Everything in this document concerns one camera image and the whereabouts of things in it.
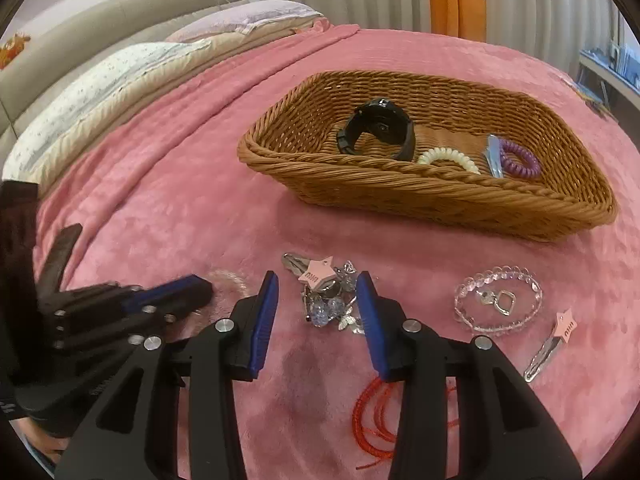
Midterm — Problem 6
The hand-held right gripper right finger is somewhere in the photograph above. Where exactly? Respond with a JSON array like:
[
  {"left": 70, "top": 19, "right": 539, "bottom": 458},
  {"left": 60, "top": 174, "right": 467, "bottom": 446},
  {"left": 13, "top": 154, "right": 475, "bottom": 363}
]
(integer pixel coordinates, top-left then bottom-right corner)
[{"left": 354, "top": 270, "right": 583, "bottom": 480}]

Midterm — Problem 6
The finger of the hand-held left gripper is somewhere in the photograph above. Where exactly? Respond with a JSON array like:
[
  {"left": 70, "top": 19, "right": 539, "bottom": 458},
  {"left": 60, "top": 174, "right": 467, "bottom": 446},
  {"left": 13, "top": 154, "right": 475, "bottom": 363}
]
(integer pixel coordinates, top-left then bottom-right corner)
[
  {"left": 52, "top": 309, "right": 180, "bottom": 357},
  {"left": 47, "top": 274, "right": 215, "bottom": 322}
]

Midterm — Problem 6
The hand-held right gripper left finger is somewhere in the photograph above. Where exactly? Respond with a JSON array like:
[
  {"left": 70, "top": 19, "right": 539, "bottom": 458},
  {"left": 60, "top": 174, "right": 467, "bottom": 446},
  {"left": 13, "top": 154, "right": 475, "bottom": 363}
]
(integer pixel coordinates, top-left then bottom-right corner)
[{"left": 54, "top": 270, "right": 281, "bottom": 480}]

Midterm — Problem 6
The silver butterfly earring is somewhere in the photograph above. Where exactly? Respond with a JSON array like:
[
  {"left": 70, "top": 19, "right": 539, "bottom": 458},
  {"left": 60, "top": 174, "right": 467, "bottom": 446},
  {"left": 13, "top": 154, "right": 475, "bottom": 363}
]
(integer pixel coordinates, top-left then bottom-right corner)
[{"left": 335, "top": 310, "right": 369, "bottom": 337}]

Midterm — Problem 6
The pale pink bead bracelet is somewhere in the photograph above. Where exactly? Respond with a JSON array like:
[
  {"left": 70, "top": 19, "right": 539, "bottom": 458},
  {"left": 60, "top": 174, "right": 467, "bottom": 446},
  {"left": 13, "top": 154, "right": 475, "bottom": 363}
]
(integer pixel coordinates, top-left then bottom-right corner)
[{"left": 205, "top": 269, "right": 253, "bottom": 321}]

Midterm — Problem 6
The blue crystal bead earring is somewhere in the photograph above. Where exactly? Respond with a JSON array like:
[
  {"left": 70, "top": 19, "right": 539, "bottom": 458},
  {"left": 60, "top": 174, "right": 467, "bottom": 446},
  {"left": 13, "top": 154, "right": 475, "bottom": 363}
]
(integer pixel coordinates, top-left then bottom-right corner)
[{"left": 303, "top": 295, "right": 347, "bottom": 329}]

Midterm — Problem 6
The pink star hair clip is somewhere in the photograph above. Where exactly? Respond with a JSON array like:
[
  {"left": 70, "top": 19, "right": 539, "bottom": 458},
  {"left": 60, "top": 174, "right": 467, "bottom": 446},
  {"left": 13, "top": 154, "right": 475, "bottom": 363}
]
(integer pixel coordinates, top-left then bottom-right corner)
[
  {"left": 523, "top": 308, "right": 580, "bottom": 383},
  {"left": 282, "top": 252, "right": 335, "bottom": 292}
]

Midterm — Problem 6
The brown wicker basket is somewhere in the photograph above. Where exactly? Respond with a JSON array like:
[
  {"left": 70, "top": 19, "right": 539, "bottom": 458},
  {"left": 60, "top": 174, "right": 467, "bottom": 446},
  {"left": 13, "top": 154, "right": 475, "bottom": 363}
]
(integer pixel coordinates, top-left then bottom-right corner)
[{"left": 237, "top": 71, "right": 619, "bottom": 244}]

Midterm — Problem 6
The person's left hand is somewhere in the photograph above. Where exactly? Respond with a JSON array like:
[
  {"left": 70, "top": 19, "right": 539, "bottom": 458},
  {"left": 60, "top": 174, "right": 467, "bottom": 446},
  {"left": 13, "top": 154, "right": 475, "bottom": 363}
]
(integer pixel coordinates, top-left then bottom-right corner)
[{"left": 12, "top": 417, "right": 68, "bottom": 467}]

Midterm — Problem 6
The pink fleece blanket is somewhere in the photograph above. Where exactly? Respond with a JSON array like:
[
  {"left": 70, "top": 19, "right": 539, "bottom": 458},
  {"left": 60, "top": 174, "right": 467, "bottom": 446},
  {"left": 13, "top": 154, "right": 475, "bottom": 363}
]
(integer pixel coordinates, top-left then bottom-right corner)
[{"left": 32, "top": 24, "right": 640, "bottom": 480}]

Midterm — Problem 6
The silver heart pendant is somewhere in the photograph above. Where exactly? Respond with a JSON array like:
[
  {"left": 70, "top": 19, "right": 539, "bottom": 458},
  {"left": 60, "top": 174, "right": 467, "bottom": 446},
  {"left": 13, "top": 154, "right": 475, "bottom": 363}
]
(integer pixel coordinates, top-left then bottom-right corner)
[{"left": 494, "top": 290, "right": 519, "bottom": 317}]

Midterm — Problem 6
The black wrist watch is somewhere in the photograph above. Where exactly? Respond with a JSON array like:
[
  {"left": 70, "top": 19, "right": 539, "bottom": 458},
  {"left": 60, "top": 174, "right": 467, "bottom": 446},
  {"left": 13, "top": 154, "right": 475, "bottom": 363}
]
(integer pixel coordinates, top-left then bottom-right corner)
[{"left": 336, "top": 99, "right": 418, "bottom": 163}]

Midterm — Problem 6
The silver hair clip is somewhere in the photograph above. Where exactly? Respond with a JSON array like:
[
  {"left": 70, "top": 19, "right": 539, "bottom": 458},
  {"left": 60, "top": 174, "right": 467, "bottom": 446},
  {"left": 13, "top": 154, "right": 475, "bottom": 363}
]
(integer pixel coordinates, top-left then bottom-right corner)
[{"left": 481, "top": 133, "right": 506, "bottom": 179}]

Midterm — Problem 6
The white floral pillow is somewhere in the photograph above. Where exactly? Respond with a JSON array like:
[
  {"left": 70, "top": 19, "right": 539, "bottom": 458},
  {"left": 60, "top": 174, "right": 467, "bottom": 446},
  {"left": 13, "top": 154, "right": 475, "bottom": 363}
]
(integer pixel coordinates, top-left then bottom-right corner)
[{"left": 2, "top": 42, "right": 201, "bottom": 181}]

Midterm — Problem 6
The orange plush toy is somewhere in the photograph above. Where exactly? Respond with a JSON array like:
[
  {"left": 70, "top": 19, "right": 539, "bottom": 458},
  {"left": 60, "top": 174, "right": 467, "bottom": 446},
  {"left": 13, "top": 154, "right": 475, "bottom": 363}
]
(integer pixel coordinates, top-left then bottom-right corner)
[{"left": 0, "top": 32, "right": 32, "bottom": 70}]

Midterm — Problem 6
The beige padded headboard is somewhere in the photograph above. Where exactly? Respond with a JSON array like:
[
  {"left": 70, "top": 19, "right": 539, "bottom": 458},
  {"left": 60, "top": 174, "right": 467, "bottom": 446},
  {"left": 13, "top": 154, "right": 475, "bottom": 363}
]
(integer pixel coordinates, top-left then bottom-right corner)
[{"left": 0, "top": 0, "right": 261, "bottom": 151}]

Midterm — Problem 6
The beige quilt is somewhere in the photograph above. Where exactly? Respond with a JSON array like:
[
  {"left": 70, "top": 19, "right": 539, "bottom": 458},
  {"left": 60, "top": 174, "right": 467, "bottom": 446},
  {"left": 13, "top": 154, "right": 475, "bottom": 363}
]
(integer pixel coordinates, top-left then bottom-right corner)
[{"left": 200, "top": 14, "right": 332, "bottom": 47}]

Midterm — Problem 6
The lilac pillow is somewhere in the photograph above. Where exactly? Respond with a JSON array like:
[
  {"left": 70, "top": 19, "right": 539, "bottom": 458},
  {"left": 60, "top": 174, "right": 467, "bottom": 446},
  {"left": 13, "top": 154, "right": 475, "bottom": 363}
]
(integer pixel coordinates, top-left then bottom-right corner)
[{"left": 165, "top": 0, "right": 326, "bottom": 43}]

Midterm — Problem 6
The white shelf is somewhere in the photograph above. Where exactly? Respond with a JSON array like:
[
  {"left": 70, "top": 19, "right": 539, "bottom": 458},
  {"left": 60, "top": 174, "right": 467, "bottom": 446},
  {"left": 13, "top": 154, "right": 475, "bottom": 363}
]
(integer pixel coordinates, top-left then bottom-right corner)
[{"left": 577, "top": 47, "right": 640, "bottom": 111}]

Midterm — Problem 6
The row of books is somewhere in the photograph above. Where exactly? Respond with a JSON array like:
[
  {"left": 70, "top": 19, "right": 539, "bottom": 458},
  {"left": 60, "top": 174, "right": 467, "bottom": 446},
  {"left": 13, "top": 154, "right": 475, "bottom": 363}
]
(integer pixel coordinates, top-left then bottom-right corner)
[{"left": 607, "top": 40, "right": 640, "bottom": 86}]

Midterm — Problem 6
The red cord necklace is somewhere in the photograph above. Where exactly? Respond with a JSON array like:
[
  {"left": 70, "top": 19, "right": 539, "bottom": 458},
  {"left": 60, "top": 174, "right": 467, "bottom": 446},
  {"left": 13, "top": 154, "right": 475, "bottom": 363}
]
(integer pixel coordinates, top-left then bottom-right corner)
[{"left": 351, "top": 377, "right": 458, "bottom": 471}]

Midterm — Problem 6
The clear bead bracelet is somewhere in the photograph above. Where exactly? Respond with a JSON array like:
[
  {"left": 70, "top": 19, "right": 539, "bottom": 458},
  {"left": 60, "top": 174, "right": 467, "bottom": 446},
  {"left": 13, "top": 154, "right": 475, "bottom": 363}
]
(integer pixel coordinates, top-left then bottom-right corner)
[{"left": 454, "top": 265, "right": 543, "bottom": 335}]

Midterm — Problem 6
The cream spiral hair tie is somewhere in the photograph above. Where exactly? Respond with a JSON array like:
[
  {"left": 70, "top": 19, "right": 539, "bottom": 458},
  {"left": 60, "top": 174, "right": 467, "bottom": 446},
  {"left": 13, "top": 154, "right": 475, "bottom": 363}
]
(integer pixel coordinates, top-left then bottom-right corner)
[{"left": 417, "top": 146, "right": 482, "bottom": 176}]

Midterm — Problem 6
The purple spiral hair tie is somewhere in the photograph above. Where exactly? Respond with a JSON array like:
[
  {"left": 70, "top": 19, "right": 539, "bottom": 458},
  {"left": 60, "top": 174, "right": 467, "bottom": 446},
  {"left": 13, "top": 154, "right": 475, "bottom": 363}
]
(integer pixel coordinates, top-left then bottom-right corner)
[{"left": 495, "top": 138, "right": 542, "bottom": 179}]

